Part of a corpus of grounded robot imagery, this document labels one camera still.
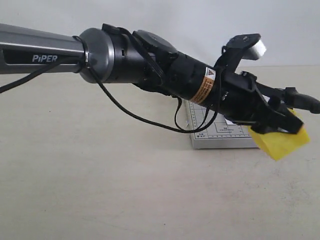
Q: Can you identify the yellow foam cube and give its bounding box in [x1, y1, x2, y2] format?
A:
[246, 123, 310, 161]

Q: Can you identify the white paper sheet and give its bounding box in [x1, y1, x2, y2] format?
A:
[225, 119, 237, 125]

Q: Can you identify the grey paper cutter base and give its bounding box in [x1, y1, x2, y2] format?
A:
[184, 101, 257, 149]

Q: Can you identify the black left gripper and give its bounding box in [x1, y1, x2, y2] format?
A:
[164, 51, 304, 135]

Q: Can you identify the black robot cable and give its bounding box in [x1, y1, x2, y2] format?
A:
[0, 24, 226, 133]

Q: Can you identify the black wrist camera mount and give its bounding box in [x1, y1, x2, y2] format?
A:
[214, 33, 267, 73]

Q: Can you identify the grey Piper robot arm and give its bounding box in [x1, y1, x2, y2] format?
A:
[0, 24, 305, 134]

